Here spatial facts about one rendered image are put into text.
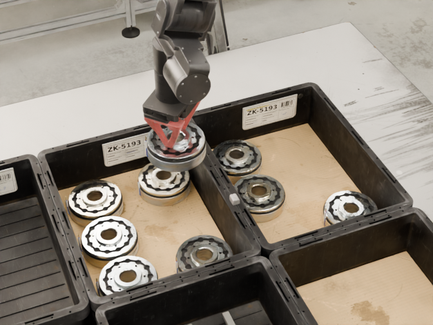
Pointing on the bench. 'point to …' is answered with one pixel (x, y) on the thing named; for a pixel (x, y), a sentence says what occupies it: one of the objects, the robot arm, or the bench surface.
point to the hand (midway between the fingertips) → (174, 134)
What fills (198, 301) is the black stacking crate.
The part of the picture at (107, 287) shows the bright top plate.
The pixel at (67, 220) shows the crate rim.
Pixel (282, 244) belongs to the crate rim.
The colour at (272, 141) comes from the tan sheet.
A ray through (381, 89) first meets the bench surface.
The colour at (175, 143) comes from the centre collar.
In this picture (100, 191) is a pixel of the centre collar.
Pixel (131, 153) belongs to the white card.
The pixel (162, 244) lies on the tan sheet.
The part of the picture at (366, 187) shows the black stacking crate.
